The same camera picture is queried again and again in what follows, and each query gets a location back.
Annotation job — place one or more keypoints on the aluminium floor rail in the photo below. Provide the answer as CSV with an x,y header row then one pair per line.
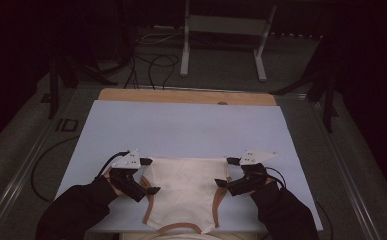
x,y
21,166
341,160

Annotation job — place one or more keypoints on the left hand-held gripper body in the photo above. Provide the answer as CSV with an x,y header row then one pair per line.
x,y
127,181

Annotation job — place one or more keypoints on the light blue mat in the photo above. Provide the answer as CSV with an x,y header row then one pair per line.
x,y
181,130

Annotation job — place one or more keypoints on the cream baby bodysuit brown trim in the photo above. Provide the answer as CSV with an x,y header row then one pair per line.
x,y
186,193

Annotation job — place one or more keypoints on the person's left hand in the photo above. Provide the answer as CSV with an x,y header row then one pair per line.
x,y
107,176

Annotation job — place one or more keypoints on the white metal stand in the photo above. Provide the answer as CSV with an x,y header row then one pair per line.
x,y
227,25

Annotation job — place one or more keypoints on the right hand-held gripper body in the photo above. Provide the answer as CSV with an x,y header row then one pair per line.
x,y
252,176

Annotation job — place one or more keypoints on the black stand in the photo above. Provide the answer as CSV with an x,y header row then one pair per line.
x,y
329,100
53,90

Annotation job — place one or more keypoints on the person's right hand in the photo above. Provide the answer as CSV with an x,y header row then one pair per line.
x,y
272,181

